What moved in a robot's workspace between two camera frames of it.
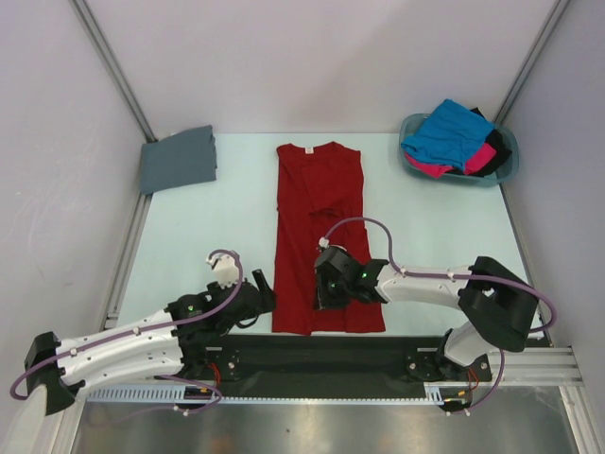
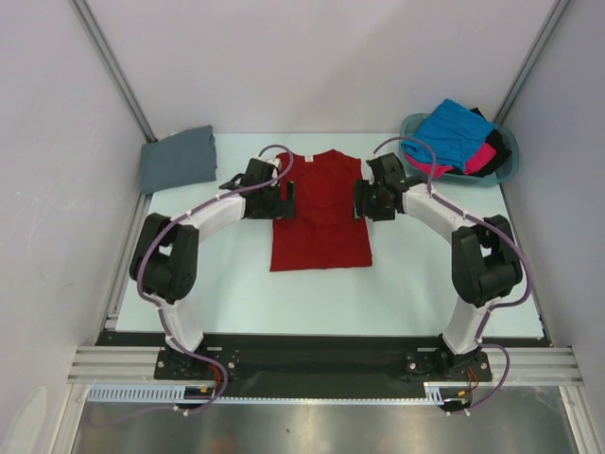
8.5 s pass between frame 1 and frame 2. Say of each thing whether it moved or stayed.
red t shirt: moved
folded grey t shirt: stayed
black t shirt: stayed
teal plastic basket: stayed
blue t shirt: stayed
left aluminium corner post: stayed
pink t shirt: stayed
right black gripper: moved
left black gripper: moved
